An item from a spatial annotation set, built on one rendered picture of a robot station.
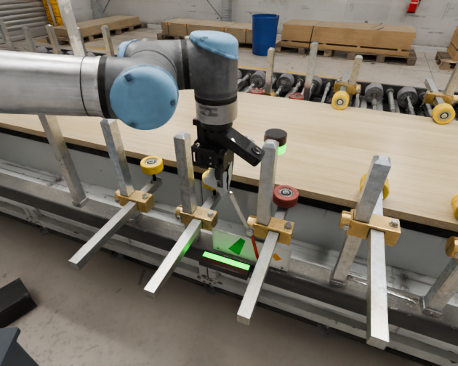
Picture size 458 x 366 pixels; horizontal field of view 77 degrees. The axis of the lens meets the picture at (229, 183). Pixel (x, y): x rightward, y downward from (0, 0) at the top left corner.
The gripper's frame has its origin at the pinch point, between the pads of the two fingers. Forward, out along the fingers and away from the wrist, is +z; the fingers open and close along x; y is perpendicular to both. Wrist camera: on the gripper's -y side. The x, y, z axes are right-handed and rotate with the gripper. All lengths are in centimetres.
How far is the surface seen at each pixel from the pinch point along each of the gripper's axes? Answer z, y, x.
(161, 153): 11.3, 37.0, -26.0
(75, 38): -8, 147, -103
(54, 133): -1, 65, -7
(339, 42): 72, 1, -597
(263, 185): -0.1, -8.4, -6.1
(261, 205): 7.2, -8.3, -6.1
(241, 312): 15.1, -12.3, 21.3
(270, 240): 15.1, -12.7, -1.9
